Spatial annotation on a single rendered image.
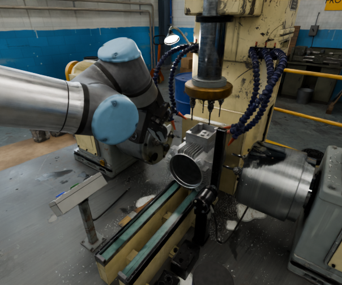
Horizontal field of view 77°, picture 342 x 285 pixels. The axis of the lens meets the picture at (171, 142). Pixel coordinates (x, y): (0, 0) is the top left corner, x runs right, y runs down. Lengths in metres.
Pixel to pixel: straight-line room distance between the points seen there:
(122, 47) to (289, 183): 0.60
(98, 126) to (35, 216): 0.83
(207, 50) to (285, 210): 0.57
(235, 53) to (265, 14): 0.16
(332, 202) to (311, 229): 0.12
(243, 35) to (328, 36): 4.94
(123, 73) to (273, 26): 0.61
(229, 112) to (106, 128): 0.76
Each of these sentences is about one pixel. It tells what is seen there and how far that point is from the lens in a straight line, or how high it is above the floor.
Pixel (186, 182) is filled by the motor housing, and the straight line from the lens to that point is 0.94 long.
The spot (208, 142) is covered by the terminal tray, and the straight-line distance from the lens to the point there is 0.86.
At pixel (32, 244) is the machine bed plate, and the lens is 1.05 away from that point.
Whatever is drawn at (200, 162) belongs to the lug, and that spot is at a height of 1.08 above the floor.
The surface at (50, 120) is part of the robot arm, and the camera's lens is 0.37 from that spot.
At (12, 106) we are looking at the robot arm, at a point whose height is 1.45.
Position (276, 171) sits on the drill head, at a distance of 0.76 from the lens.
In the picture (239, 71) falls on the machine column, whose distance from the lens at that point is 1.01.
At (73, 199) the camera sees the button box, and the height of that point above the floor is 1.06.
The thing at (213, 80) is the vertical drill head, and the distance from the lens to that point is 0.81.
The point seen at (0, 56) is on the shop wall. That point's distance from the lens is 6.08.
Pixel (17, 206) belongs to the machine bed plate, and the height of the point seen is 0.80.
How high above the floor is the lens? 1.55
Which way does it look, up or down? 30 degrees down
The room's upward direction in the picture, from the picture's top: straight up
